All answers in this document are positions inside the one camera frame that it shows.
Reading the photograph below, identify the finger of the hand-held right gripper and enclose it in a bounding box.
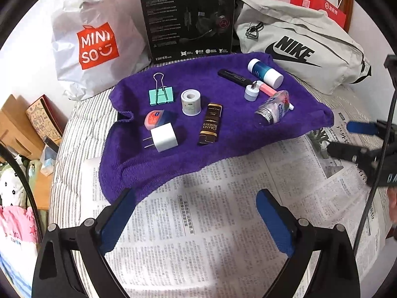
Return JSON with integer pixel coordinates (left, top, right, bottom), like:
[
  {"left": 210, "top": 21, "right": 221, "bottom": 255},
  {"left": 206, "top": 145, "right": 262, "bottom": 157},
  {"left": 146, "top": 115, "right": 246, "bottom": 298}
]
[
  {"left": 327, "top": 142, "right": 369, "bottom": 163},
  {"left": 346, "top": 120, "right": 388, "bottom": 137}
]

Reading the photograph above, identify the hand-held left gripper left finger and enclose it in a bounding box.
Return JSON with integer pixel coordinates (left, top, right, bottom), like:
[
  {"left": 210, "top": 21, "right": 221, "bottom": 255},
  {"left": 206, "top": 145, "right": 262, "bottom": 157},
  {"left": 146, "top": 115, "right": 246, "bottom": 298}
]
[{"left": 31, "top": 188, "right": 137, "bottom": 298}]

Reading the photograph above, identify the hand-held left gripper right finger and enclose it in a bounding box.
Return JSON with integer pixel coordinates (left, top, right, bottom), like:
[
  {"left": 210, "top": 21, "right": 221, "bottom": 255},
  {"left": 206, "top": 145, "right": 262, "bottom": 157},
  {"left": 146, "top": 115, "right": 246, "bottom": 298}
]
[{"left": 256, "top": 189, "right": 362, "bottom": 298}]

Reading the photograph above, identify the clear small bottle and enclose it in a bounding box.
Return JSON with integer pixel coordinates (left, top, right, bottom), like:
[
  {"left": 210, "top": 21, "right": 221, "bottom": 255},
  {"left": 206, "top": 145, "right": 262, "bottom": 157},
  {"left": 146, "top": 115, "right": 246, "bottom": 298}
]
[{"left": 254, "top": 90, "right": 290, "bottom": 126}]

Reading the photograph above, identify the white charger plug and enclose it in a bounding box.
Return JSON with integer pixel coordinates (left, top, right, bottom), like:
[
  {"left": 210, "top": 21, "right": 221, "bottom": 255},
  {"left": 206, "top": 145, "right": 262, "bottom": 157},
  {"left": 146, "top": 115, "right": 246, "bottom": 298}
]
[{"left": 143, "top": 122, "right": 180, "bottom": 152}]

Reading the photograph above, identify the pink tube with white caps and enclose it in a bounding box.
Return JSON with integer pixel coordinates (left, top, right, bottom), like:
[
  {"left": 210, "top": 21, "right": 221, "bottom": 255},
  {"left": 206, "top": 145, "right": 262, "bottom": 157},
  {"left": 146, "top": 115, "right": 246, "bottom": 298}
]
[{"left": 253, "top": 81, "right": 295, "bottom": 111}]

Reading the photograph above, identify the pink and blue balm tin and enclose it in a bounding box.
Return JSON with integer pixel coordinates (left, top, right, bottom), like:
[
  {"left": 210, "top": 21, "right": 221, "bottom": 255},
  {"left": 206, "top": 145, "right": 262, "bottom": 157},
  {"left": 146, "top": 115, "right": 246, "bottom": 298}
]
[{"left": 144, "top": 109, "right": 170, "bottom": 130}]

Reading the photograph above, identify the small white jar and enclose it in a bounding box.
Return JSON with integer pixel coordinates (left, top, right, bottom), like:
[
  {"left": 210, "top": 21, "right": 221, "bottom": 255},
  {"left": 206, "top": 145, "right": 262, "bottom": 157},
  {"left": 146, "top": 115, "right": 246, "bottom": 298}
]
[{"left": 244, "top": 81, "right": 259, "bottom": 101}]

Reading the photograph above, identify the brown and black slim box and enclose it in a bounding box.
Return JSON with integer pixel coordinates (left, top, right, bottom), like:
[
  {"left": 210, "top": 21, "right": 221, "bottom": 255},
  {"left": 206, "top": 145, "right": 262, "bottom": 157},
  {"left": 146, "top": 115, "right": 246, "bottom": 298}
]
[{"left": 198, "top": 103, "right": 224, "bottom": 146}]

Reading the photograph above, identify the black tube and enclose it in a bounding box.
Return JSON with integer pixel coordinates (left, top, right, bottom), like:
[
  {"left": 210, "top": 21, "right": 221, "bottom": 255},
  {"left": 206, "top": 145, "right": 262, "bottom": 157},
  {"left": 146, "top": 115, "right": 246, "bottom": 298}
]
[{"left": 217, "top": 69, "right": 258, "bottom": 87}]

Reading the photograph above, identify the white tape roll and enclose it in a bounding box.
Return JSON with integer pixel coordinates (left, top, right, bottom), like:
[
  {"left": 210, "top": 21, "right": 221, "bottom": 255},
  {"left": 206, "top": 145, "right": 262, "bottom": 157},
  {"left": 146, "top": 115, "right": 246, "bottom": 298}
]
[{"left": 181, "top": 89, "right": 202, "bottom": 116}]

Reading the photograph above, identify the person's right hand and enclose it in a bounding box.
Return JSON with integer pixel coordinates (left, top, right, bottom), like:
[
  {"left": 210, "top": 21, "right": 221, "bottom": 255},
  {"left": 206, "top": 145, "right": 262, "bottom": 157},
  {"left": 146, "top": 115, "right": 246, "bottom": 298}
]
[{"left": 388, "top": 189, "right": 397, "bottom": 239}]

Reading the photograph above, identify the newspaper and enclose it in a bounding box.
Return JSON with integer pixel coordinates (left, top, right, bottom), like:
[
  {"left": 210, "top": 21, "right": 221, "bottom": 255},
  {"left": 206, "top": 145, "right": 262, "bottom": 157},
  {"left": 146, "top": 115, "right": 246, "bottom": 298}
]
[{"left": 79, "top": 110, "right": 388, "bottom": 298}]

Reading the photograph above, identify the pale blue tissue packet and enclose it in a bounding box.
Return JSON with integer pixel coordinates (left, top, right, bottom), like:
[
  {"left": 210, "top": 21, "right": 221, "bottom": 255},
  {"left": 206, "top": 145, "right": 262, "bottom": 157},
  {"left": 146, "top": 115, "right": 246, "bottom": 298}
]
[{"left": 40, "top": 143, "right": 59, "bottom": 174}]

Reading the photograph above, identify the purple towel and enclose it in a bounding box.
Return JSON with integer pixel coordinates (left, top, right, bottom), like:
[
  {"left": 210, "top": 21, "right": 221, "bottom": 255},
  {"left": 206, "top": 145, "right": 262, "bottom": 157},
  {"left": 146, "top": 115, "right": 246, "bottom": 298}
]
[{"left": 99, "top": 53, "right": 334, "bottom": 204}]

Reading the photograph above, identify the pink cloth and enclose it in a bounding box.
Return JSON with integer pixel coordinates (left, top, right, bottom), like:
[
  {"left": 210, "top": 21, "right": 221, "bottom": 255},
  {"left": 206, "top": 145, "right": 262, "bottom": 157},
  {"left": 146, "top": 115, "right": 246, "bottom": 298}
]
[{"left": 0, "top": 206, "right": 41, "bottom": 246}]

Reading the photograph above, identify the light grey waist bag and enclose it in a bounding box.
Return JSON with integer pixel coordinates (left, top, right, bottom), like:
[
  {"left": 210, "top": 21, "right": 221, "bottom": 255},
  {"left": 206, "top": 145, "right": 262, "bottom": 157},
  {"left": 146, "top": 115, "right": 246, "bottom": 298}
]
[{"left": 234, "top": 0, "right": 372, "bottom": 95}]

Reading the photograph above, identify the white bottle with blue label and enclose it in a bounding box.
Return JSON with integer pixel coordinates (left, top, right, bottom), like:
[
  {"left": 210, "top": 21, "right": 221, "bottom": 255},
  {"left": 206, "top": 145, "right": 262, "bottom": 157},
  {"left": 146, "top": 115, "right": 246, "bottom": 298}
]
[{"left": 247, "top": 58, "right": 284, "bottom": 88}]

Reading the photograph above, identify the white spotted plush toy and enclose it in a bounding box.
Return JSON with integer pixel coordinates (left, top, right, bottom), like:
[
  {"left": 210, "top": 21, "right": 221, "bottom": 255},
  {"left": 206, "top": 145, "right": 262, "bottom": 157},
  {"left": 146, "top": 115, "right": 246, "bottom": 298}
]
[{"left": 0, "top": 158, "right": 32, "bottom": 207}]

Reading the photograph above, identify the patterned cardboard box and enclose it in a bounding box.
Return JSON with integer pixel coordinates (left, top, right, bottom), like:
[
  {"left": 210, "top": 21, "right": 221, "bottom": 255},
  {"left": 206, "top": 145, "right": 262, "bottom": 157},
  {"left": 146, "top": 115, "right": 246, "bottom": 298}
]
[{"left": 25, "top": 96, "right": 64, "bottom": 137}]

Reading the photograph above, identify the green binder clip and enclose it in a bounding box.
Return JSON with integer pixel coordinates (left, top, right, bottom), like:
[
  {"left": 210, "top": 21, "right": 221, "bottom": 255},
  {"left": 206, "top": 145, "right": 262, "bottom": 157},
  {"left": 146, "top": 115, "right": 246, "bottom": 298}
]
[{"left": 149, "top": 72, "right": 174, "bottom": 105}]

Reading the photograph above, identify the red paper bag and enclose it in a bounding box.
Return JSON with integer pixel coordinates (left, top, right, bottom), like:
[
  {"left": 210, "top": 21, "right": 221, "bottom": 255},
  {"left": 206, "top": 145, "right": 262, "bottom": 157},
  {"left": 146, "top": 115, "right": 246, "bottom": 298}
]
[{"left": 290, "top": 0, "right": 347, "bottom": 33}]

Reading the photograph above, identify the wooden furniture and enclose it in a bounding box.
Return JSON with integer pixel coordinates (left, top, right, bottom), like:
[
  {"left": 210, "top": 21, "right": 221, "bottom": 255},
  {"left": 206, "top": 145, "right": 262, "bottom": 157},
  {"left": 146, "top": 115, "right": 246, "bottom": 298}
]
[{"left": 0, "top": 94, "right": 66, "bottom": 212}]

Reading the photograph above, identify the white plastic shopping bag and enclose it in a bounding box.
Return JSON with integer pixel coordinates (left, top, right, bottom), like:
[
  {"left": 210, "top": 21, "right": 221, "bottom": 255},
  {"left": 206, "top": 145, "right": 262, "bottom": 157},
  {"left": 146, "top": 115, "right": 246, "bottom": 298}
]
[{"left": 51, "top": 0, "right": 151, "bottom": 101}]

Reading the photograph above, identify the black headset box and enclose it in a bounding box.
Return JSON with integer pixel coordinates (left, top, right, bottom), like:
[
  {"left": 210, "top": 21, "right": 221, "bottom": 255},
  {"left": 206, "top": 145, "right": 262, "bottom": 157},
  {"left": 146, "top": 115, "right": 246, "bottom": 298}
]
[{"left": 137, "top": 0, "right": 236, "bottom": 66}]

